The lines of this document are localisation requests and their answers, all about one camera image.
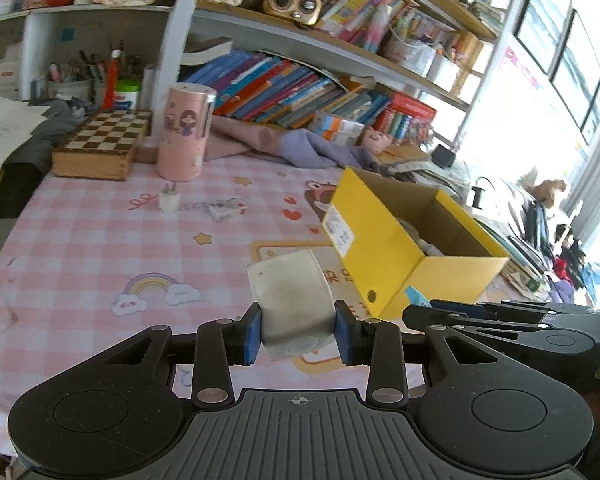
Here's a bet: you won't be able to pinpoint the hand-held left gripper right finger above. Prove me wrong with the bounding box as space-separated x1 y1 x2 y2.
334 300 521 408

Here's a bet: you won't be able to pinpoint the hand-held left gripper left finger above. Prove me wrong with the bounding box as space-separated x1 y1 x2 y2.
80 301 264 409

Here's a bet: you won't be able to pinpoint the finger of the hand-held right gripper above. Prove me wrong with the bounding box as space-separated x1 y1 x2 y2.
429 299 547 319
402 304 549 352

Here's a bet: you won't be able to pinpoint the yellow cardboard box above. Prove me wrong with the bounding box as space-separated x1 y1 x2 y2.
321 166 511 321

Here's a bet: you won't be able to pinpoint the pink cartoon cylinder container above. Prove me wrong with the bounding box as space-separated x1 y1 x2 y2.
156 85 217 182

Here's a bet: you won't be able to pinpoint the brown dog plush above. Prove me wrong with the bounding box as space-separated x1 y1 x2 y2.
522 167 571 208

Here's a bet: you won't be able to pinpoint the small black box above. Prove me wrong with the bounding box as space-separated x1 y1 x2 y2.
431 144 456 168

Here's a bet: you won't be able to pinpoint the white plug charger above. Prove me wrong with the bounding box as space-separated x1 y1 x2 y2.
159 183 181 214

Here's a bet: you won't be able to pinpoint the grey curtain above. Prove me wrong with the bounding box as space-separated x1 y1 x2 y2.
565 125 600 261

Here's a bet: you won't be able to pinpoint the purple cloth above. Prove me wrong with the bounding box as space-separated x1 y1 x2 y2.
280 130 386 171

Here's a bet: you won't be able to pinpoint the pink checkered printed tablecloth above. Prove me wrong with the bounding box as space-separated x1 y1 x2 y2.
0 152 511 461

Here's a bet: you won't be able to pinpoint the pink pig plush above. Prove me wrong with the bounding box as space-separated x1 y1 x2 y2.
362 127 393 153

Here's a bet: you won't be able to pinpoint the red boxed book set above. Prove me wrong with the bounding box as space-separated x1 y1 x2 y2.
372 92 438 146

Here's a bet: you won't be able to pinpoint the orange white carton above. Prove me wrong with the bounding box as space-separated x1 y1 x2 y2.
312 110 366 146

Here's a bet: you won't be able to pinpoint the white box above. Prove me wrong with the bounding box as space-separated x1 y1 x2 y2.
427 55 461 93

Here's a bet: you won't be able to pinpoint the leaning row of colourful books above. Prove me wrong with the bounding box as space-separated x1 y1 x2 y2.
185 50 391 129

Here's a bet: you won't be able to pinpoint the wooden chess box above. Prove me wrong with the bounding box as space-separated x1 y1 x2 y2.
51 109 153 182

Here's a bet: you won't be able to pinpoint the translucent storage box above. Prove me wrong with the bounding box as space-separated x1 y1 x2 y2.
385 25 437 78

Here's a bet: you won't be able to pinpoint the green lid white tub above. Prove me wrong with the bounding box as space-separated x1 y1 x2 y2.
114 79 142 111

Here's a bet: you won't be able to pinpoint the dark flat book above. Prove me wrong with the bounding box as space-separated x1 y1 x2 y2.
180 37 233 66

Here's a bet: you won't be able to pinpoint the red white stick toy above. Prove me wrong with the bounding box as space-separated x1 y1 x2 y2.
101 49 123 111

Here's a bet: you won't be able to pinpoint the dark grey cloth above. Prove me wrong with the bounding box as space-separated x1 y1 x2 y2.
0 99 93 166

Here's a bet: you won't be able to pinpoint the white bookshelf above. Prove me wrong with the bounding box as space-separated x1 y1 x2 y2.
0 0 541 161

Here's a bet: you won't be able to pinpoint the pen holder with pens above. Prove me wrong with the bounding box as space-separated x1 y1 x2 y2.
45 37 106 102

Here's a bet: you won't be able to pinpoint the white printed paper sheets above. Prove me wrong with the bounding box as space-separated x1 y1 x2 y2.
0 91 51 193

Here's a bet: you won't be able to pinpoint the row of children's books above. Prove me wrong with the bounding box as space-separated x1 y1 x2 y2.
250 0 483 61

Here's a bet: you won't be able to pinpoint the gold retro radio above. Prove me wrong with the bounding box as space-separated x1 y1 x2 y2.
262 0 323 28

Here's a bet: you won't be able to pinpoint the white red carton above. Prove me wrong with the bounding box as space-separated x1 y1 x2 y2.
0 57 23 101

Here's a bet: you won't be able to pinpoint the wall poster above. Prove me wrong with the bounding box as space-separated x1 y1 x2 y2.
497 45 543 93

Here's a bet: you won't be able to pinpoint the dark window frame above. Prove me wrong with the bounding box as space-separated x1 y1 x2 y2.
512 0 600 146

